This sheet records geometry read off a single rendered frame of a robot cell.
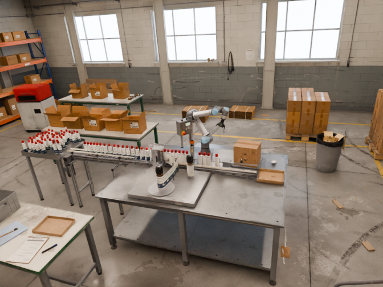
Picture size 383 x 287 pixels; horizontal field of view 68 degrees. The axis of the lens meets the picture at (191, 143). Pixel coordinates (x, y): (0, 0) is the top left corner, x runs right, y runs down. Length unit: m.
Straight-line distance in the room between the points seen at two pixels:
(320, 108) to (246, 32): 3.24
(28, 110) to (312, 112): 6.95
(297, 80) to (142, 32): 4.84
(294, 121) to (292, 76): 2.31
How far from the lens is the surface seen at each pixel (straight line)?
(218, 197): 3.21
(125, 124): 5.23
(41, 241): 3.21
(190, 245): 3.54
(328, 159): 5.39
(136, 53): 9.76
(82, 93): 8.28
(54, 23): 11.49
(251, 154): 3.65
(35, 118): 8.59
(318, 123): 6.58
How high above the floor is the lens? 2.69
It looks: 25 degrees down
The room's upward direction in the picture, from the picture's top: 4 degrees counter-clockwise
